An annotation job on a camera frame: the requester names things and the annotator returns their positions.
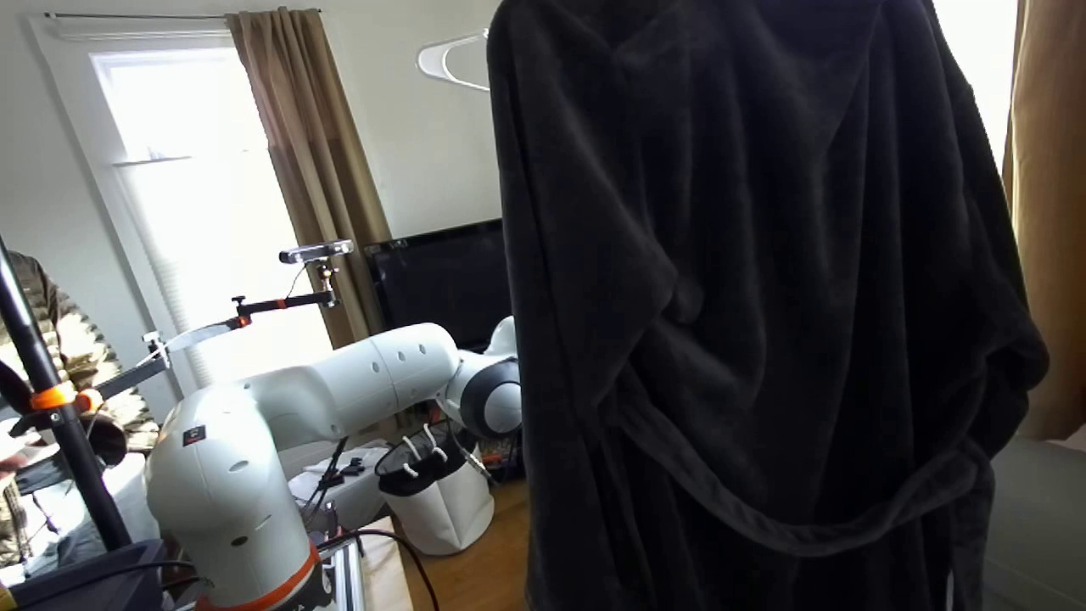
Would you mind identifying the black flat television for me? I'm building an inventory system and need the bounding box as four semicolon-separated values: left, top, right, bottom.
365;218;515;356

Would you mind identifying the white basket with black rim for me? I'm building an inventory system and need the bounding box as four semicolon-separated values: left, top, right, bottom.
370;423;498;558

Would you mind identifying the dark plush bathrobe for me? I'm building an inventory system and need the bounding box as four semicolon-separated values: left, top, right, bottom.
484;0;1052;611

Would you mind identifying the black game controller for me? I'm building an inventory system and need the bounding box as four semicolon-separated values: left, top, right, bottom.
320;450;372;488

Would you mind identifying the white plastic clothes hanger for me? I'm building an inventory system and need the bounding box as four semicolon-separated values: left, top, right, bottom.
415;30;494;100

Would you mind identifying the black rod with red ends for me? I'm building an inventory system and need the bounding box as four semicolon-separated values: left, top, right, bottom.
226;290;338;333

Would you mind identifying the brown window curtain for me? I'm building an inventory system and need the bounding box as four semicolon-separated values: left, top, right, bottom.
224;8;399;352

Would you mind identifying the tan window curtain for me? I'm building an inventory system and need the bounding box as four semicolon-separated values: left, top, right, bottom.
1001;0;1086;445

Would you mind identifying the grey upholstered sofa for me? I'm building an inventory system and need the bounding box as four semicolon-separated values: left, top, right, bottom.
983;436;1086;611

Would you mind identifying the small camera on tripod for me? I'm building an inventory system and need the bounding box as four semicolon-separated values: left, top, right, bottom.
277;238;355;273

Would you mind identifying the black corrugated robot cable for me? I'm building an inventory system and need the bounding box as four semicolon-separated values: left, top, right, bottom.
302;436;355;516

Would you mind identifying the thin black floor cable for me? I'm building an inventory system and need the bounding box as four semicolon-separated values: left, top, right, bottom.
337;522;440;611

